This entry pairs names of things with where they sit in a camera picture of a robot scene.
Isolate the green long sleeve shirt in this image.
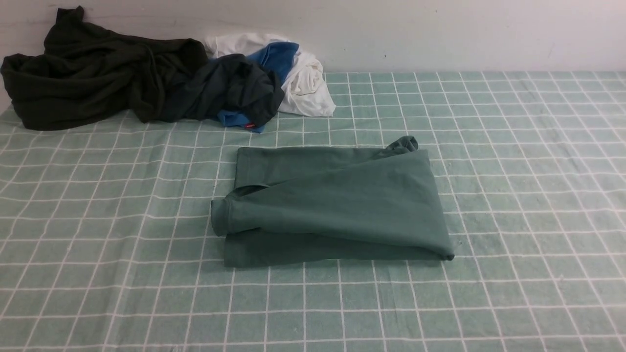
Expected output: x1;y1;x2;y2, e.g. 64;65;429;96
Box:
211;136;455;268

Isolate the white crumpled garment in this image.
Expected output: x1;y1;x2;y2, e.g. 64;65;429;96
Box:
205;33;336;117

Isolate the dark grey crumpled garment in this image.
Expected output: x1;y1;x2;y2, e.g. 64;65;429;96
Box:
158;54;285;127

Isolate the blue crumpled garment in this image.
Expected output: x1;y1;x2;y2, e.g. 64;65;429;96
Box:
217;42;300;133

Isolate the green checkered tablecloth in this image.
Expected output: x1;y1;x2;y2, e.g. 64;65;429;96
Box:
0;71;626;352

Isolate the dark olive crumpled garment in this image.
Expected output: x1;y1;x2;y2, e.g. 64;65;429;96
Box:
1;6;208;131

